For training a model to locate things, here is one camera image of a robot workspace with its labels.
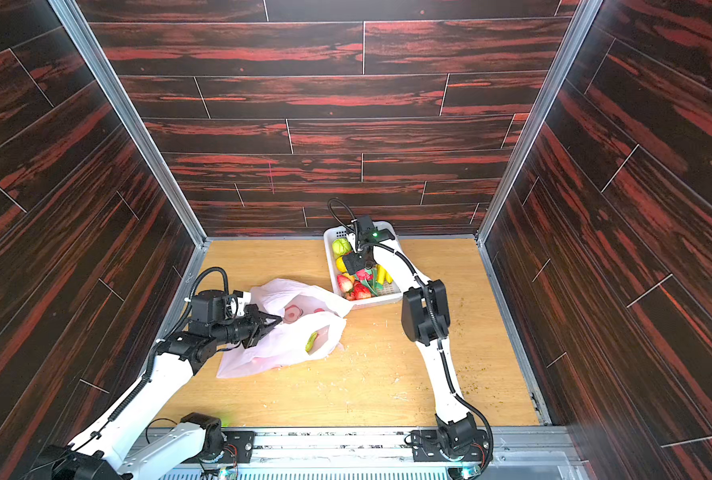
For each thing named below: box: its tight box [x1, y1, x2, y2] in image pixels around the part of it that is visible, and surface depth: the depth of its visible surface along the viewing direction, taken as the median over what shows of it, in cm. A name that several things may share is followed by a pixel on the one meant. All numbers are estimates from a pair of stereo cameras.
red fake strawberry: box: [347, 281, 371, 301], surface depth 98 cm
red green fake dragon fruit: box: [355, 268, 376, 283], surface depth 100 cm
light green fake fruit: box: [332, 238, 352, 259], surface depth 103 cm
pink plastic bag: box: [216, 279, 355, 379], surface depth 78 cm
